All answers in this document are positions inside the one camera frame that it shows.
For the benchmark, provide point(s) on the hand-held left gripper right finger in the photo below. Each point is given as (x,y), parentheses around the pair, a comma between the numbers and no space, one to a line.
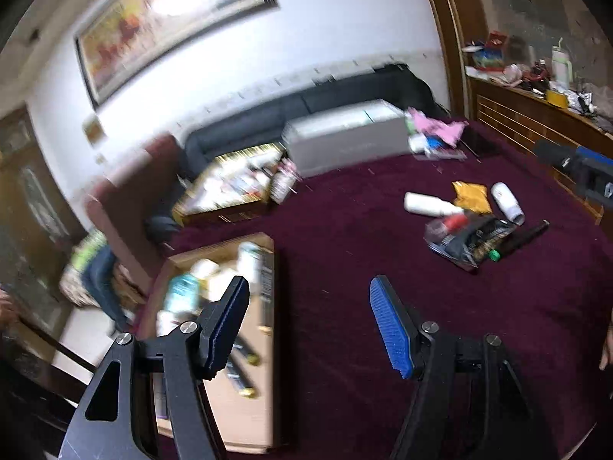
(390,326)

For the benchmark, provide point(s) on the colourful box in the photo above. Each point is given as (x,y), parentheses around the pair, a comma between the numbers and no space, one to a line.
(487,59)

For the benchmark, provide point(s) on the brown wall plate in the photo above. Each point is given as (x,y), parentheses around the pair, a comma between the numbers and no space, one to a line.
(92,129)

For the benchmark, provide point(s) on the white tumbler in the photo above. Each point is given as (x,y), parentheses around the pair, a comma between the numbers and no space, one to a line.
(560,64)

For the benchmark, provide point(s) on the white round jar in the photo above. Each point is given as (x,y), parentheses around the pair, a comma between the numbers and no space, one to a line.
(203,269)

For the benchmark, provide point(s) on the grey rectangular box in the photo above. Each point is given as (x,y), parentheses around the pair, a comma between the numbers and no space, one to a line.
(349,139)

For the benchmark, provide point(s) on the wooden cabinet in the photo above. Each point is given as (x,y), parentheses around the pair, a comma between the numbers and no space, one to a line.
(517,115)

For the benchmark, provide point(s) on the red box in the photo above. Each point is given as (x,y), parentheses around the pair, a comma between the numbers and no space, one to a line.
(497,40)

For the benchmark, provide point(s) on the black sofa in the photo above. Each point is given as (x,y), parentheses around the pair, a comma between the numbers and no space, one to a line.
(297,110)

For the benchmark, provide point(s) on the cardboard box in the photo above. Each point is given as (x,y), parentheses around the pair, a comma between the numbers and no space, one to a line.
(258,393)

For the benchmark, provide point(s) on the wooden door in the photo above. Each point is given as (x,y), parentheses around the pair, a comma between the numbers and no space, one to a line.
(33,211)

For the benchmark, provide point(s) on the pink cloth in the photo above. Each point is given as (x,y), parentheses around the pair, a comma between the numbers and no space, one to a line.
(440,127)

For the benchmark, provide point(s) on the white capped bottle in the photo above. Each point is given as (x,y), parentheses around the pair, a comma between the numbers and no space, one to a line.
(507,203)

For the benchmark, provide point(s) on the white squeeze tube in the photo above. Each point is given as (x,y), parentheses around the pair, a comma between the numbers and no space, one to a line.
(428,203)

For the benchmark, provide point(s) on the white and blue bottle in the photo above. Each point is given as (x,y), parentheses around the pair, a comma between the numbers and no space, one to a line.
(424,143)

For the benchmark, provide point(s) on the yellow foil packet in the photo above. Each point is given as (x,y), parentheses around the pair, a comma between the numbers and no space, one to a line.
(471,196)

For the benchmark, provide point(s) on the black pens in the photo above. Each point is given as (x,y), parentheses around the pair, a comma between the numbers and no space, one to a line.
(242,369)

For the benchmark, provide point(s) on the pink labelled bottle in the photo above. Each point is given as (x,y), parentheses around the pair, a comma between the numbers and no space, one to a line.
(282,182)

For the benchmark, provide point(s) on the green capped marker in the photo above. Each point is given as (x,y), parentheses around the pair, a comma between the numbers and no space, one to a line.
(493,255)

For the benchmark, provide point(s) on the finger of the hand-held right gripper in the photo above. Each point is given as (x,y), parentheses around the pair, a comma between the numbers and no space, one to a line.
(560,153)

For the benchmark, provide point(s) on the person's right hand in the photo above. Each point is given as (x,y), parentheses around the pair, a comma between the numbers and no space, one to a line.
(608,345)

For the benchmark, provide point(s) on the clear bag of pens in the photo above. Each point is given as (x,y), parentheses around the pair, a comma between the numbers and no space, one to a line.
(467,242)

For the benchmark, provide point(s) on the framed wall painting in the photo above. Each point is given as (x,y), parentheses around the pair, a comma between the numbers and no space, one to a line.
(167,19)

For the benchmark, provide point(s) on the teal packet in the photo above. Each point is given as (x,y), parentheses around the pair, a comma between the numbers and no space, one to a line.
(182,292)

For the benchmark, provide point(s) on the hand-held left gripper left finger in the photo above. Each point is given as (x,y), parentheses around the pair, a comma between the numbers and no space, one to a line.
(227,326)

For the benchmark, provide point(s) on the tall white bottle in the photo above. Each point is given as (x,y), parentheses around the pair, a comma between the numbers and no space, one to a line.
(249,266)

